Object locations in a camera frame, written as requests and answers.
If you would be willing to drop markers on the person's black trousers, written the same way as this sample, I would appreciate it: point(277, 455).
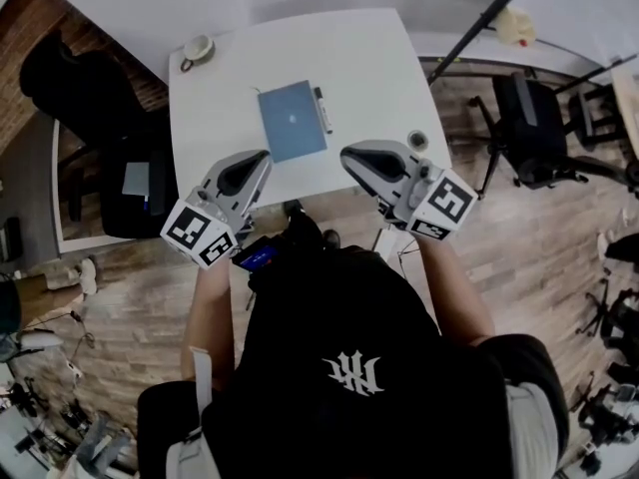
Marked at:
point(304, 227)

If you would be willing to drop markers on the pale blue book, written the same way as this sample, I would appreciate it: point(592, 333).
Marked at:
point(136, 178)

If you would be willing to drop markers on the pile of lab equipment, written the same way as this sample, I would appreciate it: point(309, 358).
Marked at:
point(50, 427)

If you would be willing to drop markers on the person's black t-shirt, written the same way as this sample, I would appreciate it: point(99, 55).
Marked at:
point(349, 307)

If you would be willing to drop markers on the person's right forearm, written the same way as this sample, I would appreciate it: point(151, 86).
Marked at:
point(454, 292)

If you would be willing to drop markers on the cream stuffed toy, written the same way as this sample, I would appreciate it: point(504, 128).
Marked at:
point(514, 25)

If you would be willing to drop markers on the black office chair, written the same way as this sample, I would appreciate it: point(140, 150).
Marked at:
point(621, 312)
point(529, 118)
point(594, 113)
point(609, 417)
point(75, 83)

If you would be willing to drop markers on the white cup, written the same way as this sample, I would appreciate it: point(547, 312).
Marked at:
point(198, 48)

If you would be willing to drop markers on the blue notebook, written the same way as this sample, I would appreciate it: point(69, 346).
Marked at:
point(294, 133)

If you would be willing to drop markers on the grey round stool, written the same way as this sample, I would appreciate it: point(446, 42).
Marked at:
point(40, 339)

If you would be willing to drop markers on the black and white marker pen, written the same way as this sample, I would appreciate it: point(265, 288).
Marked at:
point(323, 110)

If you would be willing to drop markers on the black device with blue screen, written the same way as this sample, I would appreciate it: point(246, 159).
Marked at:
point(257, 255)

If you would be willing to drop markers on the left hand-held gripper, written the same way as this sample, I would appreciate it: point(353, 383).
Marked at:
point(197, 235)

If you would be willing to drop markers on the black stand pole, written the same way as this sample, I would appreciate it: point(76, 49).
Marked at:
point(484, 16)

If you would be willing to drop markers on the person's left forearm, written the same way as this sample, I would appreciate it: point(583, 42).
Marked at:
point(212, 312)

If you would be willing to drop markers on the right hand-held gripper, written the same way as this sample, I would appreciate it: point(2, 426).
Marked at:
point(442, 202)

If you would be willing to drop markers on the person's black shoe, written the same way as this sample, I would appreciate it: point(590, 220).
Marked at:
point(294, 207)
point(332, 238)

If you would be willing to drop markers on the white table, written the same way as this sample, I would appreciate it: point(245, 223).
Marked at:
point(574, 18)

